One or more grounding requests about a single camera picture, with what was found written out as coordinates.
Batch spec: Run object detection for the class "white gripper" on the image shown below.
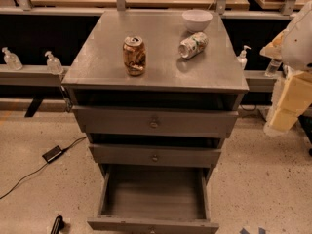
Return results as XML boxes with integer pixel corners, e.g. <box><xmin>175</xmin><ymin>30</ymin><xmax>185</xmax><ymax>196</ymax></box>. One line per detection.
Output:
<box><xmin>260</xmin><ymin>30</ymin><xmax>312</xmax><ymax>137</ymax></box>

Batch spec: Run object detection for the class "green white soda can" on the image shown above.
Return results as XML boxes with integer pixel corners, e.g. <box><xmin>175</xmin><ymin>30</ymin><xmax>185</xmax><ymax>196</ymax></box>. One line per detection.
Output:
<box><xmin>178</xmin><ymin>32</ymin><xmax>208</xmax><ymax>59</ymax></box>

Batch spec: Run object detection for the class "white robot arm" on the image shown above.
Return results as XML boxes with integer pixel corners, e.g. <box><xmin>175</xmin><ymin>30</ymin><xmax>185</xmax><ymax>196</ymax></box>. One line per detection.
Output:
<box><xmin>260</xmin><ymin>1</ymin><xmax>312</xmax><ymax>137</ymax></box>

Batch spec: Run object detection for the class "clear water bottle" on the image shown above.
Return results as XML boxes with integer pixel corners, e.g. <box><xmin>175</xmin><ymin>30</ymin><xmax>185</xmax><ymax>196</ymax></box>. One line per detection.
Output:
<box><xmin>264</xmin><ymin>58</ymin><xmax>282</xmax><ymax>77</ymax></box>

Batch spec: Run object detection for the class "grey shelf rail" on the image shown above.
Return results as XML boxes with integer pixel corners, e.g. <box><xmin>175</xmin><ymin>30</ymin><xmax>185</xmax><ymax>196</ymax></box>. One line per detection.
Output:
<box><xmin>0</xmin><ymin>64</ymin><xmax>60</xmax><ymax>87</ymax></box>

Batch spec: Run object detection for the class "clear pump bottle right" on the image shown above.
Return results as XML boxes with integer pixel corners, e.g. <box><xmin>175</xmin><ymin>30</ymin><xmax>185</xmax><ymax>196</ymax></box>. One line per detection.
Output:
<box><xmin>237</xmin><ymin>45</ymin><xmax>251</xmax><ymax>69</ymax></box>

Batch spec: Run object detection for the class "orange soda can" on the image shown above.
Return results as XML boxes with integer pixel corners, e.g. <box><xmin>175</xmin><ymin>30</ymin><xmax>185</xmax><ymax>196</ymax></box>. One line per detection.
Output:
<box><xmin>123</xmin><ymin>36</ymin><xmax>146</xmax><ymax>76</ymax></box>

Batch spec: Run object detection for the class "black power adapter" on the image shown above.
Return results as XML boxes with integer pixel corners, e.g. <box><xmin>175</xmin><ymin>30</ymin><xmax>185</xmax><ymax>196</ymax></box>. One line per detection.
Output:
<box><xmin>42</xmin><ymin>146</ymin><xmax>62</xmax><ymax>164</ymax></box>

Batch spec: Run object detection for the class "black cylindrical object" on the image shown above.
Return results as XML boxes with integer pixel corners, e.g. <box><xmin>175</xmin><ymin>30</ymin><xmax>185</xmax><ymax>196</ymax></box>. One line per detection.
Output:
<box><xmin>50</xmin><ymin>215</ymin><xmax>64</xmax><ymax>234</ymax></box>

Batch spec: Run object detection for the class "clear pump bottle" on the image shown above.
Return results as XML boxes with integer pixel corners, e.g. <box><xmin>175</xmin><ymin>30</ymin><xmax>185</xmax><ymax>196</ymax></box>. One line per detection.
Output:
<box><xmin>2</xmin><ymin>47</ymin><xmax>22</xmax><ymax>70</ymax></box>
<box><xmin>45</xmin><ymin>51</ymin><xmax>63</xmax><ymax>75</ymax></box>
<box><xmin>237</xmin><ymin>45</ymin><xmax>251</xmax><ymax>69</ymax></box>

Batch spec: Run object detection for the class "clear pump bottle far left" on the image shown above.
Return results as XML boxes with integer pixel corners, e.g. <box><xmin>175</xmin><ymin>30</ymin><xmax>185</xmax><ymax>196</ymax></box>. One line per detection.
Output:
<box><xmin>2</xmin><ymin>47</ymin><xmax>22</xmax><ymax>70</ymax></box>

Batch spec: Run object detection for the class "top grey drawer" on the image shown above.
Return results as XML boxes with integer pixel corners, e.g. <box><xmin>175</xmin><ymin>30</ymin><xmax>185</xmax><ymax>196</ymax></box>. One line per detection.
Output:
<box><xmin>72</xmin><ymin>106</ymin><xmax>238</xmax><ymax>138</ymax></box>

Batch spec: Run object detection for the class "middle grey drawer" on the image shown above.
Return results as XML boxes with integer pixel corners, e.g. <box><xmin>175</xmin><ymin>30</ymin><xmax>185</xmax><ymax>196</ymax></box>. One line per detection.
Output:
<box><xmin>89</xmin><ymin>144</ymin><xmax>221</xmax><ymax>168</ymax></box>

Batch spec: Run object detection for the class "bottom grey open drawer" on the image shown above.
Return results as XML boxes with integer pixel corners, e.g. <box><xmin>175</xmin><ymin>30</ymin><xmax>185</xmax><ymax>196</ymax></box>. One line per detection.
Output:
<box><xmin>88</xmin><ymin>165</ymin><xmax>219</xmax><ymax>234</ymax></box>

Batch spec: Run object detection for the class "white bowl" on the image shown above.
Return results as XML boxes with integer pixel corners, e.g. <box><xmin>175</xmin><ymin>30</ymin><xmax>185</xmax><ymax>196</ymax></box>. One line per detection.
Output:
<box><xmin>182</xmin><ymin>10</ymin><xmax>213</xmax><ymax>32</ymax></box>

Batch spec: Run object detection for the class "grey drawer cabinet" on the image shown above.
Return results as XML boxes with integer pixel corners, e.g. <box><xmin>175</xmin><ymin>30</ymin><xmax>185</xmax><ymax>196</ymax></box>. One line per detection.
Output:
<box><xmin>61</xmin><ymin>9</ymin><xmax>250</xmax><ymax>234</ymax></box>

